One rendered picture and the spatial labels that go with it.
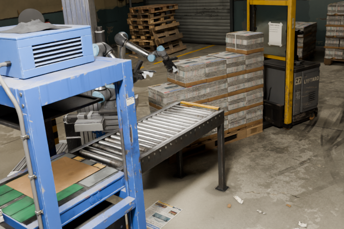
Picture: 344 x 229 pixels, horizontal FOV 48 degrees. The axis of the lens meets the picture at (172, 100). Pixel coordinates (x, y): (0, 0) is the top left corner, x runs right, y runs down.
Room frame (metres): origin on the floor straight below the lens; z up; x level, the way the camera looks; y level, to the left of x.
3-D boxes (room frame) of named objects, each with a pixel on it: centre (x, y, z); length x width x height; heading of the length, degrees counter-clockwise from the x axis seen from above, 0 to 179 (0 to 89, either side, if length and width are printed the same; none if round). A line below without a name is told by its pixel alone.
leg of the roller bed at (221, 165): (3.29, -0.43, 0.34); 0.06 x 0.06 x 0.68; 52
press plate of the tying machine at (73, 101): (2.14, 0.79, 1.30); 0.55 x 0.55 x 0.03; 52
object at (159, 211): (2.90, 0.18, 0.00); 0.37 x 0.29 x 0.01; 142
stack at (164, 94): (4.33, -0.32, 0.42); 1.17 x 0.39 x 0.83; 122
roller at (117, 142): (2.68, 0.37, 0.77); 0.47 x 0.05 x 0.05; 52
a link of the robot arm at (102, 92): (3.40, 0.65, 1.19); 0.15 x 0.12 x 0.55; 152
